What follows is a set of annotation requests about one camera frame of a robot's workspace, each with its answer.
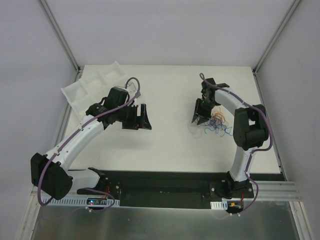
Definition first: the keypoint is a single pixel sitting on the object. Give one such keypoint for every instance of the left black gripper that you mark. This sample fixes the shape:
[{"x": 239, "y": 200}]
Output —
[{"x": 136, "y": 117}]

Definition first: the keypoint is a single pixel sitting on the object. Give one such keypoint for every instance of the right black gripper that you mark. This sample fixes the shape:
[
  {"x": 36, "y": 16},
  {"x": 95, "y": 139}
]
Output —
[{"x": 203, "y": 108}]

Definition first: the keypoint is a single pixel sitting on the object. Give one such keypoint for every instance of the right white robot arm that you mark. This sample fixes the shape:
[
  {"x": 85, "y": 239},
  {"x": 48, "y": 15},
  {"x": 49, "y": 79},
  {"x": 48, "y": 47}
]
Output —
[{"x": 251, "y": 128}]

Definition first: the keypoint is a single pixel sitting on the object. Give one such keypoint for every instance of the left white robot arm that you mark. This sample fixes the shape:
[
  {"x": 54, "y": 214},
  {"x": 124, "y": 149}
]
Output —
[{"x": 51, "y": 173}]

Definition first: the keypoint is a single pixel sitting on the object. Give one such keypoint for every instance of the white foam compartment tray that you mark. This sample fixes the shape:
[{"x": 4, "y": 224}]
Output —
[{"x": 94, "y": 84}]

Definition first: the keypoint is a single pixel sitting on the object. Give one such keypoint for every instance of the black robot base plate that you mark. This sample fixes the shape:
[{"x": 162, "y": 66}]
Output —
[{"x": 177, "y": 190}]

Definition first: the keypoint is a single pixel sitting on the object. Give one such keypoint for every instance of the right white cable duct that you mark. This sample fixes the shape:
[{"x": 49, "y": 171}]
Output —
[{"x": 219, "y": 205}]

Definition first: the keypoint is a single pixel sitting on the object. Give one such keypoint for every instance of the white cable duct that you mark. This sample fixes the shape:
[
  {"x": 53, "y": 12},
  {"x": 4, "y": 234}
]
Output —
[
  {"x": 219, "y": 205},
  {"x": 80, "y": 201}
]

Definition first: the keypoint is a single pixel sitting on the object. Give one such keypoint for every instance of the aluminium front rail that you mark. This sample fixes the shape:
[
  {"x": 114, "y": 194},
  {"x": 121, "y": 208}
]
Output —
[{"x": 279, "y": 191}]

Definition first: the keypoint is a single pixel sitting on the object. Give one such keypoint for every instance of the left white cable duct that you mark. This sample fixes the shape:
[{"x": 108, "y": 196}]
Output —
[{"x": 80, "y": 201}]

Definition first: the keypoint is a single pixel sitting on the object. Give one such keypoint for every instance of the left aluminium frame post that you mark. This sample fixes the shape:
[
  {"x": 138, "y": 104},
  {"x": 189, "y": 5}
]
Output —
[{"x": 59, "y": 34}]

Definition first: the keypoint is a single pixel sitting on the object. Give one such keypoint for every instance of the aluminium frame post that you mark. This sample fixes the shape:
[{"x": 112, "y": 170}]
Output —
[
  {"x": 59, "y": 34},
  {"x": 277, "y": 34}
]

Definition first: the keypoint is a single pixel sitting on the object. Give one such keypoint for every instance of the right aluminium frame post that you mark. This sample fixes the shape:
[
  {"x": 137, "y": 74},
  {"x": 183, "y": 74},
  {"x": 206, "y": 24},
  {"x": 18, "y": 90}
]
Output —
[{"x": 277, "y": 34}]

